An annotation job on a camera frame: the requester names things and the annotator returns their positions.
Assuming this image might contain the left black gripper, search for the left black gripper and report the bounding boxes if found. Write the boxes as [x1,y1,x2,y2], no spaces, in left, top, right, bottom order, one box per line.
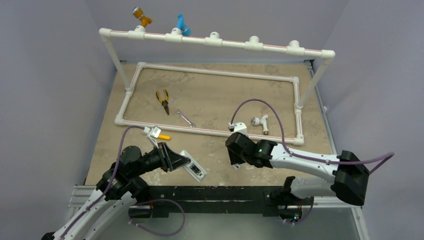
[129,141,191,178]

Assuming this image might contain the white remote control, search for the white remote control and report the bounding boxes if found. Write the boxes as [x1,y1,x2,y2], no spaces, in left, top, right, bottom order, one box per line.
[180,150,207,182]

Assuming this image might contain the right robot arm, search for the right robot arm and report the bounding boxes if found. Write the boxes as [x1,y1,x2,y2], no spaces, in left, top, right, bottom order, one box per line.
[225,132,370,206]

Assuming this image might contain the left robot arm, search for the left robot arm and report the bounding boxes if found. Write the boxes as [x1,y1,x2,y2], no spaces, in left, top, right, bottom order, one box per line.
[42,142,204,240]

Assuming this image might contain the white PVC tap fitting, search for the white PVC tap fitting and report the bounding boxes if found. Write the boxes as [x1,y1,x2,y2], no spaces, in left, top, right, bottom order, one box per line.
[251,114,269,136]

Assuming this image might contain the silver open-end wrench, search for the silver open-end wrench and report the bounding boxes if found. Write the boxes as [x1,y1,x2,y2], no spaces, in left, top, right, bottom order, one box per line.
[176,109,196,128]

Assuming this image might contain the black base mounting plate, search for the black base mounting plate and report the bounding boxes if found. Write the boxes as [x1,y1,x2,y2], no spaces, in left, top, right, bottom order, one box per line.
[127,186,313,221]

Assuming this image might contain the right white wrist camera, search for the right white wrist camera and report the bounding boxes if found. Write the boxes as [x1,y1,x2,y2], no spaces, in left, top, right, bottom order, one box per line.
[228,122,248,136]

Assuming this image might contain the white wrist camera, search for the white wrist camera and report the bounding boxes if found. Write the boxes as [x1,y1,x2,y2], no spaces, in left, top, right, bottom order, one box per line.
[228,122,248,136]
[143,126,162,148]

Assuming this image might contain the yellow handled screwdriver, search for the yellow handled screwdriver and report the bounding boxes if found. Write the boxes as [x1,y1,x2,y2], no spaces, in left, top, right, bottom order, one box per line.
[150,134,171,141]

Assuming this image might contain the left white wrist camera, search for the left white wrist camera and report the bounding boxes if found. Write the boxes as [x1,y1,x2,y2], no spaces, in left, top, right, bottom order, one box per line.
[143,126,162,148]

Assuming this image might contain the yellow handled pliers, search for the yellow handled pliers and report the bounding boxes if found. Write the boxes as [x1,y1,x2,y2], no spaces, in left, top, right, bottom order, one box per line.
[155,88,170,116]

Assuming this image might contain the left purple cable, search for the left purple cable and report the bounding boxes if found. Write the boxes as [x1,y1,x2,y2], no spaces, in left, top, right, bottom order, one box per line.
[58,125,186,240]

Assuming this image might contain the aluminium extrusion rail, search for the aluminium extrusion rail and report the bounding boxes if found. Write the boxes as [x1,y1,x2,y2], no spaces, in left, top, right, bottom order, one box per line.
[67,185,362,209]

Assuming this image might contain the white PVC pipe frame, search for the white PVC pipe frame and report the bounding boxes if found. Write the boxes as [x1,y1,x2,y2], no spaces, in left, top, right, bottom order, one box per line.
[99,25,336,146]

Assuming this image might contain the blue hose nozzle fitting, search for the blue hose nozzle fitting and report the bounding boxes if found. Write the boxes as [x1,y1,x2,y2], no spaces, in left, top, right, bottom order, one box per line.
[176,13,192,37]

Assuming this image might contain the orange hose nozzle fitting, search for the orange hose nozzle fitting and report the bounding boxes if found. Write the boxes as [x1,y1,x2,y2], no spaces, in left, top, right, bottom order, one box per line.
[132,7,153,28]

